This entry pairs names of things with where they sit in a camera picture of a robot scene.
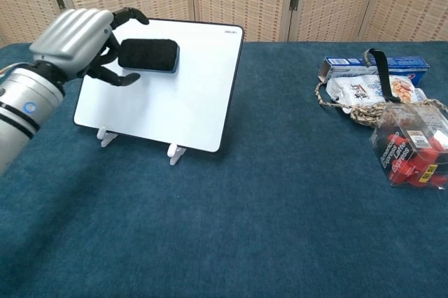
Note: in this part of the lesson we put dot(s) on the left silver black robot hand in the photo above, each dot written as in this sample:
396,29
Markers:
70,39

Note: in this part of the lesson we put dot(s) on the black eraser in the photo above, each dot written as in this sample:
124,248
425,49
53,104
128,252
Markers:
148,55

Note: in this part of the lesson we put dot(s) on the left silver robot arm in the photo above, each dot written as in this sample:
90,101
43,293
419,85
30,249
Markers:
21,109

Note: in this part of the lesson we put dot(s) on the white board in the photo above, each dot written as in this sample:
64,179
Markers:
192,95

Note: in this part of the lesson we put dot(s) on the black screen hinge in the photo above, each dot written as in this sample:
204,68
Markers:
294,1
59,0

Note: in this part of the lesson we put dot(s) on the white snack bag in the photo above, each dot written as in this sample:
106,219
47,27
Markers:
353,93

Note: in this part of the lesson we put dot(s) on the blue white cardboard box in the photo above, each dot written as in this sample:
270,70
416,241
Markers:
406,63

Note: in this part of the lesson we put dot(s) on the clear box with red items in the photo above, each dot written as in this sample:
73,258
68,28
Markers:
409,151

